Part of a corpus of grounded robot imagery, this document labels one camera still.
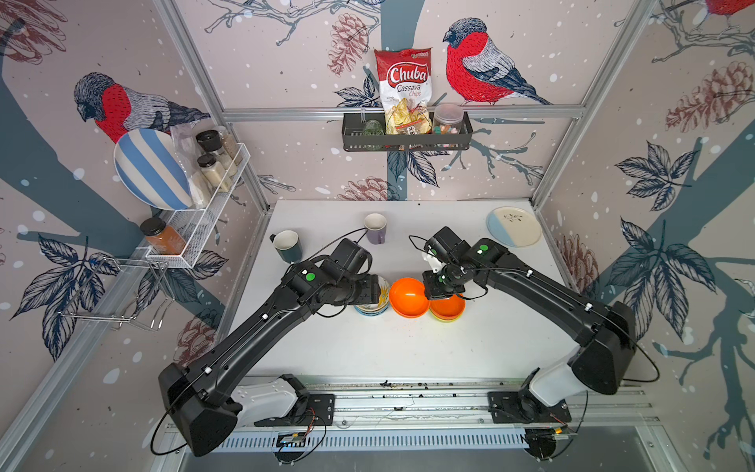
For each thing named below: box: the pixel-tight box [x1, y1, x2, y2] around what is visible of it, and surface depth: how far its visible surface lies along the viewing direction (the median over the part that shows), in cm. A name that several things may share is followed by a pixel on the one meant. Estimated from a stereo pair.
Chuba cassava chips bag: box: [373, 47, 432, 135], surface depth 83 cm
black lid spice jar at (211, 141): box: [195, 128, 237, 176], surface depth 81 cm
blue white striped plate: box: [113, 127, 194, 212], surface depth 69 cm
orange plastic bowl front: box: [389, 277, 431, 320], surface depth 77 cm
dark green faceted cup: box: [269, 230, 302, 264], surface depth 100 cm
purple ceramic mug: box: [363, 212, 388, 245], surface depth 105 cm
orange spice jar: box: [139, 217, 187, 256], surface depth 64 cm
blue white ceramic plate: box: [486, 206, 543, 248], surface depth 117 cm
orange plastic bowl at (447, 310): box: [428, 294, 466, 323], surface depth 86 cm
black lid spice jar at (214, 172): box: [196, 153, 233, 193], surface depth 78 cm
